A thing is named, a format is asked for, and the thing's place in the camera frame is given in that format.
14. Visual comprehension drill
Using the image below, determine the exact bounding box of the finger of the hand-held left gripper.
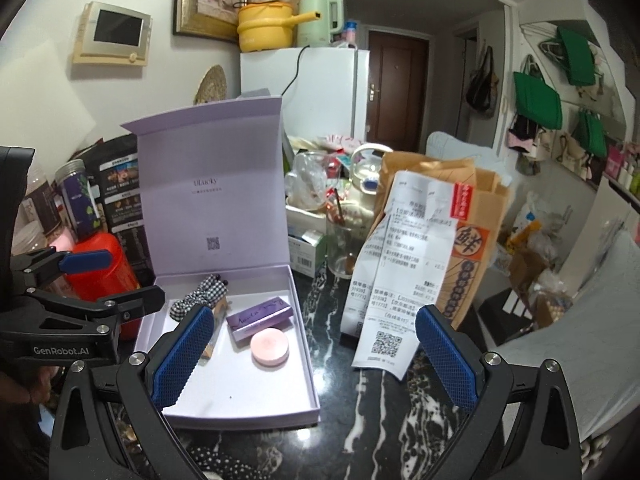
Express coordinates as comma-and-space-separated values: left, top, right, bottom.
22, 285, 167, 336
12, 247, 113, 286

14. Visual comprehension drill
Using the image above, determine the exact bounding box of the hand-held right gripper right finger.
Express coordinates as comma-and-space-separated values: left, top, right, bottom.
415, 304, 583, 480

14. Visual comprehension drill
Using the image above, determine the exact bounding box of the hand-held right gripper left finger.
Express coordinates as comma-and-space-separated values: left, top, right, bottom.
47, 302, 216, 480

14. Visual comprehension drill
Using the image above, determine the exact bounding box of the gold rectangular case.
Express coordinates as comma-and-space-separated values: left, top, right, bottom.
199, 299, 232, 362

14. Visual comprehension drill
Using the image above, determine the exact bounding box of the black white gingham scrunchie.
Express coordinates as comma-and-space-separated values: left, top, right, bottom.
170, 274, 231, 322

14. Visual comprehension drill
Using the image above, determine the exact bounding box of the small purple card box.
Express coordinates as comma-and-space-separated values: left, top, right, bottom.
226, 297, 294, 344

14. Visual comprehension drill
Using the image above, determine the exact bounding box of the pink round compact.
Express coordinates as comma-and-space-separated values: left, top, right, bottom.
250, 328, 290, 367

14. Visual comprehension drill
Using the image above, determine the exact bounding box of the black polka dot scrunchie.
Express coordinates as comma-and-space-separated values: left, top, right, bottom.
187, 437, 238, 480

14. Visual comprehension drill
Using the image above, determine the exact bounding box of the lavender gift box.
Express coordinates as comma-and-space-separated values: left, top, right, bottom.
121, 96, 321, 431

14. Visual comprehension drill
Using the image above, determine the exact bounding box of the person's left hand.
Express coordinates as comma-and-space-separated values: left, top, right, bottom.
0, 365, 57, 407

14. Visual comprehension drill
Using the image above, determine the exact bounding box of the red cylindrical canister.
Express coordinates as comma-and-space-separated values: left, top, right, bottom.
60, 234, 142, 338

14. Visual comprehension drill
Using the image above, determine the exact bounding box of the silver lid jar purple label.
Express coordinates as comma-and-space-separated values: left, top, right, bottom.
54, 159, 101, 240

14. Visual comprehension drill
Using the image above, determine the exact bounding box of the clear jar with brown label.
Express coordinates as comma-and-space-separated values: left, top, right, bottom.
22, 162, 63, 241

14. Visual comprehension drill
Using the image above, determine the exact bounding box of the black snack bag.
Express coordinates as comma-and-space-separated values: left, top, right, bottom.
82, 132, 153, 281

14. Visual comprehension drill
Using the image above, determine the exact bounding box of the cardboard box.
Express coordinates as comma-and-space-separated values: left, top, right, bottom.
507, 240, 573, 331

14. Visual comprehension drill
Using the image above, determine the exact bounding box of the brown paper bag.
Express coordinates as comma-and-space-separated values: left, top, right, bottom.
367, 152, 512, 333

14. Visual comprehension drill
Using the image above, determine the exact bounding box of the clear glass mug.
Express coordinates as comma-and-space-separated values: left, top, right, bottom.
326, 210, 373, 278

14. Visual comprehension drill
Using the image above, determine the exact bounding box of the white green medicine box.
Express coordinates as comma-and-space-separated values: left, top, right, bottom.
287, 229, 328, 277

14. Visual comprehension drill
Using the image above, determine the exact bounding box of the white storage box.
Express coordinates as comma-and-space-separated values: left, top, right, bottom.
285, 195, 331, 241

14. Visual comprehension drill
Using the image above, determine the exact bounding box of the round woven trivet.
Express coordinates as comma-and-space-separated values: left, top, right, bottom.
194, 65, 228, 106

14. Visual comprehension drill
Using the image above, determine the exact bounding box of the clear crumpled plastic bag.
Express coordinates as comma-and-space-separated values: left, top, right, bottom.
287, 152, 333, 211

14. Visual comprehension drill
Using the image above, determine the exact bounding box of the row of cosmetic bottles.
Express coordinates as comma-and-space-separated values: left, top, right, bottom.
602, 142, 640, 196

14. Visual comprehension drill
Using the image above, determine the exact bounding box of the brown wooden door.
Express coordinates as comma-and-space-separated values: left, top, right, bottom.
368, 30, 430, 153

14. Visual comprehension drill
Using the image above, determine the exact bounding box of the green tote bag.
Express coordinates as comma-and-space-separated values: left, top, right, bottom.
557, 25, 598, 86
514, 72, 563, 131
577, 110, 608, 158

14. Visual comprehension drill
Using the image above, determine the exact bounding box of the dark handbag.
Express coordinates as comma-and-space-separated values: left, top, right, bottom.
465, 46, 499, 120

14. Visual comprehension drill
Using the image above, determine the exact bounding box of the white refrigerator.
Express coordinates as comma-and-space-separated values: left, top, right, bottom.
239, 46, 372, 142

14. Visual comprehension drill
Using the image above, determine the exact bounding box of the yellow cooking pot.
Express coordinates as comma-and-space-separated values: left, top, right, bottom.
237, 2, 313, 53

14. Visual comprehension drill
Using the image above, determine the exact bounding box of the light green electric kettle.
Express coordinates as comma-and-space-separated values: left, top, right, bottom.
297, 0, 345, 48

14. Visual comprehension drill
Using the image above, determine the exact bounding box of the cream water bottle with handle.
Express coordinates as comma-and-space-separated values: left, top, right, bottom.
350, 143, 397, 211

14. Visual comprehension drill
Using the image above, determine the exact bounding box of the beige wall intercom panel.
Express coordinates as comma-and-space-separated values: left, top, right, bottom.
72, 2, 153, 66

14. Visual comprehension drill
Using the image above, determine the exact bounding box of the black power cable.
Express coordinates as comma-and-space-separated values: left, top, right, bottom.
281, 45, 312, 97

